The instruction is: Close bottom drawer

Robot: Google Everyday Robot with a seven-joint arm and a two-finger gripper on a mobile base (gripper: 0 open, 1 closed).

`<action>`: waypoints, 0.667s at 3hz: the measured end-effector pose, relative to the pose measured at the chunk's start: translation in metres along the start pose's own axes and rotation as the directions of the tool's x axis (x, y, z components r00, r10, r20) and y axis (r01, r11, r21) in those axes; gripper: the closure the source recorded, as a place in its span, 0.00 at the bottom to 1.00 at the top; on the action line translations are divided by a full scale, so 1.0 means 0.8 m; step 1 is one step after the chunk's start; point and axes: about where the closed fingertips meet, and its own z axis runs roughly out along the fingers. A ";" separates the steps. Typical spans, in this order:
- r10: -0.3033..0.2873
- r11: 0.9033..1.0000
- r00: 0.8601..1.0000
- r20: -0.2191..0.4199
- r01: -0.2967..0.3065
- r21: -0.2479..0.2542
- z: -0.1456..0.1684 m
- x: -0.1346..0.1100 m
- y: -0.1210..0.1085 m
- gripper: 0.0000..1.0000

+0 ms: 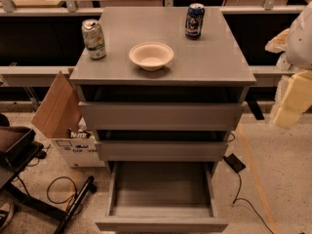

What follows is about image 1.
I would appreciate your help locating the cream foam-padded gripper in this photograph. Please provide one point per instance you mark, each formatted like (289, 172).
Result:
(300, 44)

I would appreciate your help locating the blue soda can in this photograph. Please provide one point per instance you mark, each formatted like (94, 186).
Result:
(194, 21)

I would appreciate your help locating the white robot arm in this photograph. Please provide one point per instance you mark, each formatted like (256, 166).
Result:
(295, 42)

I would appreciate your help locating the green white soda can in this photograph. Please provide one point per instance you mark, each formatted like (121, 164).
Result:
(93, 38)

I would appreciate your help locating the open cardboard box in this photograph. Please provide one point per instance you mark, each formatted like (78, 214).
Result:
(60, 120)

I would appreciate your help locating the grey drawer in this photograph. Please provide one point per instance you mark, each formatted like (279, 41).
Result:
(161, 197)
(161, 116)
(160, 151)

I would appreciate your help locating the grey bottom drawer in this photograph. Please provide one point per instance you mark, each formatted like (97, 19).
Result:
(161, 197)

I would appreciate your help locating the black power adapter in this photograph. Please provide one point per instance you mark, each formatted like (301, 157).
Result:
(234, 163)

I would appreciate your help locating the shoe at bottom left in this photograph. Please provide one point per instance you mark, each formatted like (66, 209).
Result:
(6, 214)

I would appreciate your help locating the white paper bowl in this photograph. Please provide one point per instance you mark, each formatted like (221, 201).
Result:
(151, 56)

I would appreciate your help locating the black tray on stand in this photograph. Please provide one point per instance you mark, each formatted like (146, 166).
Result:
(13, 141)

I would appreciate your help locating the grey top drawer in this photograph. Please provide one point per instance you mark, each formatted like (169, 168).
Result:
(161, 116)

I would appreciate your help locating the grey drawer cabinet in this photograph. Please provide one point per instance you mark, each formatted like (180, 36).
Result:
(211, 69)

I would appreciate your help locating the grey middle drawer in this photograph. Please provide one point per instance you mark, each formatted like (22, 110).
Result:
(160, 151)

